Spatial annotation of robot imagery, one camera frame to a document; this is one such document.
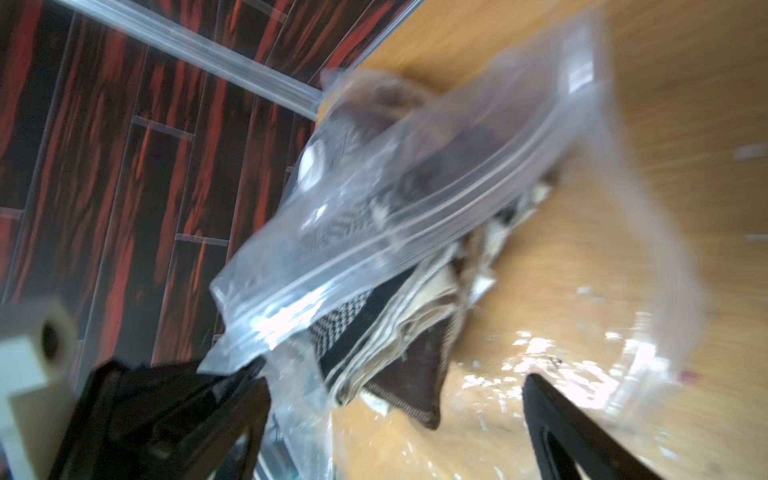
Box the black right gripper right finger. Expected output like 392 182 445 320
522 374 659 479

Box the cream brown plaid scarf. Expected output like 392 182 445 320
319 181 552 406

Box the dark brown scarf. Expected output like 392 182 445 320
365 317 454 430

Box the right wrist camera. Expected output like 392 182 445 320
1 297 78 479

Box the black white herringbone scarf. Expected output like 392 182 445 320
283 106 415 362

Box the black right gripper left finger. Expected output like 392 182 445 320
50 358 271 479

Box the clear plastic vacuum bag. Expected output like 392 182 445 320
199 11 702 479

